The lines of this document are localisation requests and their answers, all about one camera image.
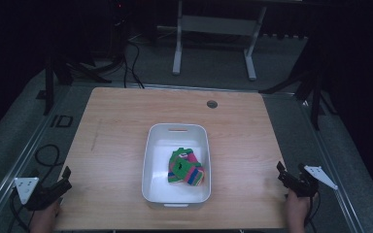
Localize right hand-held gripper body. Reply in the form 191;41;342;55
286;162;339;198

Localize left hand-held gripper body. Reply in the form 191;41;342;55
12;176;66;212

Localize pink striped sock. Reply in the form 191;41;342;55
181;150;206;187

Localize white plastic basin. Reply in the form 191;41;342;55
141;122;213;209

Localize green striped sock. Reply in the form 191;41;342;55
167;147;202;184

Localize person's left hand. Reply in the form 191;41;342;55
28;199;61;233

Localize person's right hand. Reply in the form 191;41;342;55
285;188;320;233

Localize black tripod stand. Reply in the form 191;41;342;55
257;37;339;132
36;45;126;117

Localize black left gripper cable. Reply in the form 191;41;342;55
9;187;31;233

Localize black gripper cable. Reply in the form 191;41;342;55
9;187;31;233
303;190;322;228

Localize aluminium floor rail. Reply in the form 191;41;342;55
0;84;79;227
299;96;367;233

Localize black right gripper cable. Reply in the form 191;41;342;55
303;190;322;228

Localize black looped cable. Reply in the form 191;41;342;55
34;143;62;184

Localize black floor cable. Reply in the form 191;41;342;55
121;38;146;90

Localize white metal desk frame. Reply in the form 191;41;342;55
171;0;268;82

